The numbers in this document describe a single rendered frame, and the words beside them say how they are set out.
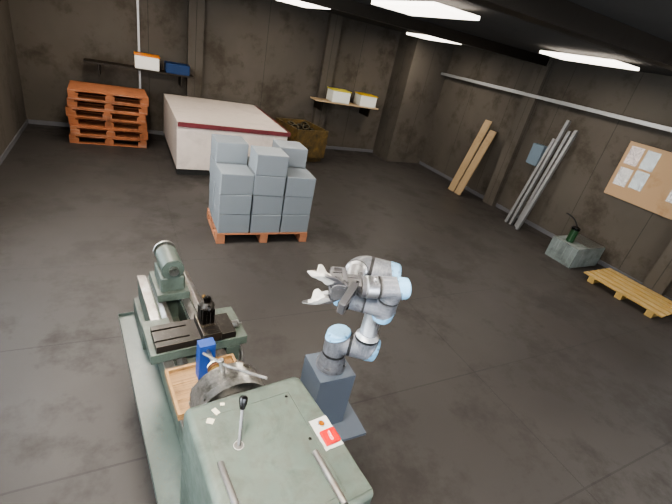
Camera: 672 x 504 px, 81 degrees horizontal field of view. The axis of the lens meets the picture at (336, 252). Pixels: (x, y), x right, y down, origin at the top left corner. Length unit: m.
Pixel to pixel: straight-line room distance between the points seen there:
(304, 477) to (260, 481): 0.14
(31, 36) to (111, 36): 1.29
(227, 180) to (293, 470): 3.92
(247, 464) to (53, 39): 8.98
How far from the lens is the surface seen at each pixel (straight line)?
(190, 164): 7.52
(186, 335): 2.38
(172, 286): 2.78
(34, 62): 9.84
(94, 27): 9.67
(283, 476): 1.51
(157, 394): 2.68
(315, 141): 9.33
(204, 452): 1.55
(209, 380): 1.81
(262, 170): 5.02
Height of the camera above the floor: 2.53
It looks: 27 degrees down
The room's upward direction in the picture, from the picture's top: 13 degrees clockwise
